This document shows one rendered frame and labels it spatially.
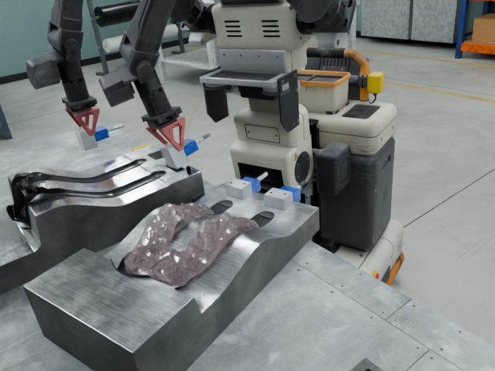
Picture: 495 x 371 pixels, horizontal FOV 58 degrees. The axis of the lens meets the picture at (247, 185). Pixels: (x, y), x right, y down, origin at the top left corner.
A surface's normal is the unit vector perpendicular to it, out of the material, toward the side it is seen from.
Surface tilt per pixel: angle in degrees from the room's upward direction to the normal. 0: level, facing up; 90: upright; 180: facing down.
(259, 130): 98
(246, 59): 90
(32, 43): 90
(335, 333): 0
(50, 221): 90
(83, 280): 0
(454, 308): 0
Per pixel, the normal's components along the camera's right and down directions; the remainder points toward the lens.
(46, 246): 0.60, 0.32
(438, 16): -0.79, 0.35
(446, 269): -0.10, -0.88
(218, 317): 0.81, 0.20
